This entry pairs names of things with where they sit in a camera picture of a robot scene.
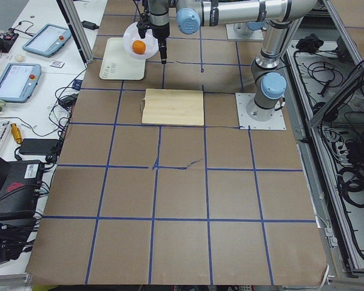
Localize aluminium frame post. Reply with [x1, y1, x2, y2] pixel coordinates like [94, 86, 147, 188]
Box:
[56, 0, 94, 64]

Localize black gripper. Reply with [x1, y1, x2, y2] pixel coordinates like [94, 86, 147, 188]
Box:
[136, 12, 149, 39]
[146, 10, 170, 64]

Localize white round plate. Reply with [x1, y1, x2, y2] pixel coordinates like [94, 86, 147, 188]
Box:
[123, 22, 158, 59]

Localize blue teach pendant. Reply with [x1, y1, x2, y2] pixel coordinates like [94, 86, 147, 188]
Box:
[22, 24, 72, 57]
[0, 63, 41, 103]

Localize orange fruit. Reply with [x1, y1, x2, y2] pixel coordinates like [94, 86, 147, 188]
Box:
[132, 40, 146, 55]

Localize gold metal cylinder tool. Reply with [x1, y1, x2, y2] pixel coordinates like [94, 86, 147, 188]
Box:
[10, 123, 23, 144]

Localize cream tray with bear print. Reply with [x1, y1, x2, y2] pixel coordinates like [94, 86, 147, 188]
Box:
[99, 38, 146, 81]

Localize black computer box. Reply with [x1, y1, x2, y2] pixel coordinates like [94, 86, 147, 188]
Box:
[0, 159, 42, 221]

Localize small white card box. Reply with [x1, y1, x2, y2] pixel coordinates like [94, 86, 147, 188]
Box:
[50, 61, 64, 68]

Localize bamboo cutting board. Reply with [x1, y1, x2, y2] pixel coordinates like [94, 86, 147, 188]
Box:
[142, 89, 204, 126]

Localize black adapter on table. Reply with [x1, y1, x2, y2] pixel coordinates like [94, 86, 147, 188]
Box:
[81, 21, 99, 30]

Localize lower blue teach pendant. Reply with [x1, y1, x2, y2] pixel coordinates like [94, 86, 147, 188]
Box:
[0, 63, 41, 103]

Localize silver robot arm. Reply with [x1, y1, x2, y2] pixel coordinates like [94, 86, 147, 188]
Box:
[136, 0, 316, 85]

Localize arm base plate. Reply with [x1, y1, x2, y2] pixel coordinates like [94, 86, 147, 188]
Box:
[226, 22, 263, 42]
[235, 93, 286, 130]

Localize black laptop power brick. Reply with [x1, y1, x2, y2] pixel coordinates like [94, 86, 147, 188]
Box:
[19, 138, 58, 155]

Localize upper blue teach pendant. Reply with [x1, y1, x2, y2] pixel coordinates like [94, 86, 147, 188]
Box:
[22, 24, 72, 57]

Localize right side metal rack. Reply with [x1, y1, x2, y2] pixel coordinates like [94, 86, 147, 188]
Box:
[286, 1, 364, 276]

